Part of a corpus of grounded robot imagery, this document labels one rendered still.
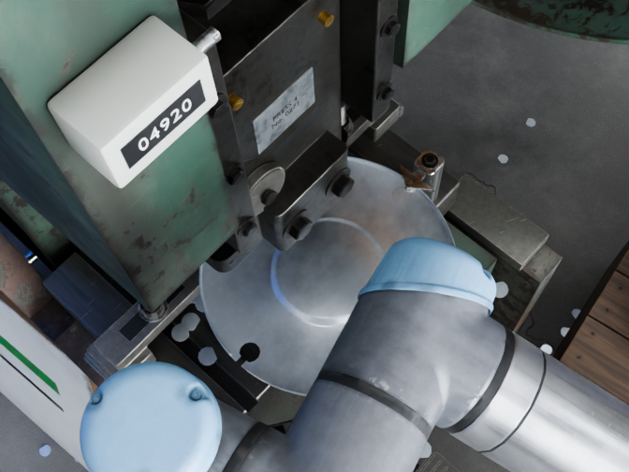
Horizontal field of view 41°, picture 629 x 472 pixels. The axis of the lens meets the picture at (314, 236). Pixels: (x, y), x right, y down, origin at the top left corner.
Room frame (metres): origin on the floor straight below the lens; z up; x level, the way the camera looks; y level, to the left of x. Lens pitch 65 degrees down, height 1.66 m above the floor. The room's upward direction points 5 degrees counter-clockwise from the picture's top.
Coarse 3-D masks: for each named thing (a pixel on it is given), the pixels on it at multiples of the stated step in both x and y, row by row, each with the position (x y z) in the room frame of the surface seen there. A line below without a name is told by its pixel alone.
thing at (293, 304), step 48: (384, 192) 0.45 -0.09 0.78; (336, 240) 0.39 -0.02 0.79; (384, 240) 0.39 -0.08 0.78; (240, 288) 0.35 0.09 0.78; (288, 288) 0.34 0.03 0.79; (336, 288) 0.33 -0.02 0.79; (240, 336) 0.29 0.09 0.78; (288, 336) 0.28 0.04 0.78; (336, 336) 0.28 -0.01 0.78; (288, 384) 0.23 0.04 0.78
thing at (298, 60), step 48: (192, 0) 0.41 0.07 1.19; (240, 0) 0.42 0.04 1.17; (288, 0) 0.42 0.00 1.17; (336, 0) 0.43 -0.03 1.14; (240, 48) 0.38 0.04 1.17; (288, 48) 0.40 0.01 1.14; (336, 48) 0.43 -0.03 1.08; (240, 96) 0.36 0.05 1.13; (288, 96) 0.39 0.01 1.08; (336, 96) 0.43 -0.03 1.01; (240, 144) 0.35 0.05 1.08; (288, 144) 0.39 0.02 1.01; (336, 144) 0.41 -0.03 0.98; (288, 192) 0.36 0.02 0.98; (336, 192) 0.37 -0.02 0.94; (288, 240) 0.34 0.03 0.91
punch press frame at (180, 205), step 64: (0, 0) 0.23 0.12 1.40; (64, 0) 0.25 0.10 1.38; (128, 0) 0.27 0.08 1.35; (448, 0) 0.46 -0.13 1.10; (0, 64) 0.22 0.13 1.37; (64, 64) 0.24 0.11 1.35; (0, 128) 0.27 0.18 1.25; (192, 128) 0.28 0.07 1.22; (0, 192) 0.44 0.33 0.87; (64, 192) 0.24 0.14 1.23; (128, 192) 0.24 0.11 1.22; (192, 192) 0.27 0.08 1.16; (64, 256) 0.45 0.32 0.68; (128, 256) 0.23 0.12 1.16; (192, 256) 0.26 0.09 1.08
